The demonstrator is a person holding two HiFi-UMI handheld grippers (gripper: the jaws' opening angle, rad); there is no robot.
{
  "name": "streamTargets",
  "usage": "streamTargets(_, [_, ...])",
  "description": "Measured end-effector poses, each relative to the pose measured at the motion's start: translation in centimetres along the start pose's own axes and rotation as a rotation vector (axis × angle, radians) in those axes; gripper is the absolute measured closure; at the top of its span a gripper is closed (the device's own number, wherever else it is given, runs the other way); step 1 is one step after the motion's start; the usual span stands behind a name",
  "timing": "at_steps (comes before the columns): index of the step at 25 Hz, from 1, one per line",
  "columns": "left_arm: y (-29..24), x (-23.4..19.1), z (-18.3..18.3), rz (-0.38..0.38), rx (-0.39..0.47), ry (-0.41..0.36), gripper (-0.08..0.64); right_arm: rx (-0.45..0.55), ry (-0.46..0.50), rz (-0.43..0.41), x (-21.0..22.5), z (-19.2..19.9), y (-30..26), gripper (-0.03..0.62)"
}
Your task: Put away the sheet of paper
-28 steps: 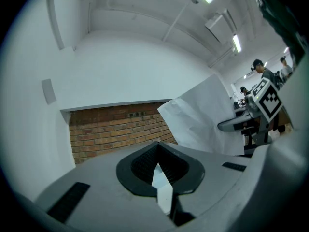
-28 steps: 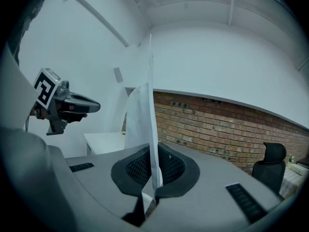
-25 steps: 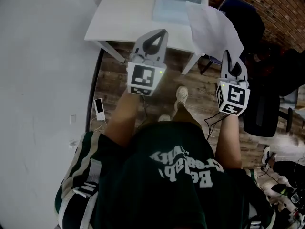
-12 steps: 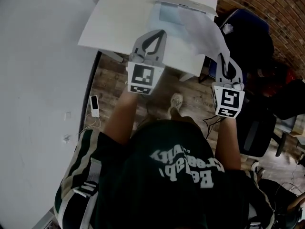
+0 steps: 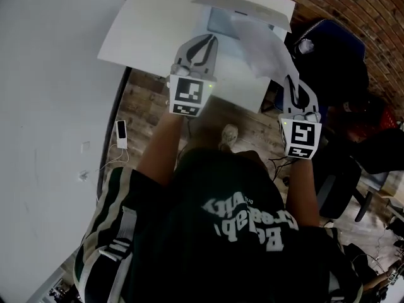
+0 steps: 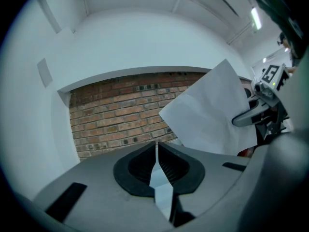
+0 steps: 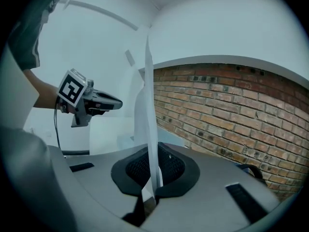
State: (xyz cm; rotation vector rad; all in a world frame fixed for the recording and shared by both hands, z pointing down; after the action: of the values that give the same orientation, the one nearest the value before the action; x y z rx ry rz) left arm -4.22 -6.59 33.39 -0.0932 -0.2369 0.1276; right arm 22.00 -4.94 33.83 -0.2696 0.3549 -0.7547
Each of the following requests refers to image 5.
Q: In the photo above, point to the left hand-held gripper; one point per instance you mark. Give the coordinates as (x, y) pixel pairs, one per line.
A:
(187, 93)

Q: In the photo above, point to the person's green printed shirt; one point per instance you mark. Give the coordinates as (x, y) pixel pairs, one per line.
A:
(205, 257)

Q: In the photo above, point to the white table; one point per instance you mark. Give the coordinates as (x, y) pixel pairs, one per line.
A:
(151, 27)

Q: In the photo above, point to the red crate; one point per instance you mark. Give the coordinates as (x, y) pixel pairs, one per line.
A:
(388, 118)

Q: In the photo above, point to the blue office chair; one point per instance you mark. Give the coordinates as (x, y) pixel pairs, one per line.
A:
(347, 36)

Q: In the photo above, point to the person's right forearm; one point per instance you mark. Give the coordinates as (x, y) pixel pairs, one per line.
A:
(303, 191)

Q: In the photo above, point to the person's left forearm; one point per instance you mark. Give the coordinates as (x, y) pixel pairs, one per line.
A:
(159, 150)

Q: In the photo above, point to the white wall charger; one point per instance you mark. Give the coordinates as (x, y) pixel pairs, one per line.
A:
(82, 176)

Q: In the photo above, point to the white wall socket plate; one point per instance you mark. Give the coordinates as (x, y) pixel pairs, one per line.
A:
(85, 147)

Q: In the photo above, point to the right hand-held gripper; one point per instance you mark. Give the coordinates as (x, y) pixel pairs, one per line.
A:
(301, 137)

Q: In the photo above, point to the person's left shoe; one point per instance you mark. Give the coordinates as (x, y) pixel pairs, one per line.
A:
(228, 136)

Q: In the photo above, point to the round silver object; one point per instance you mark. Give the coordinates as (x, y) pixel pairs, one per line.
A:
(305, 45)

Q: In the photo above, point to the white phone with dark screen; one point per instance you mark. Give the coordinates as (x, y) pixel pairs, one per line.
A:
(121, 134)

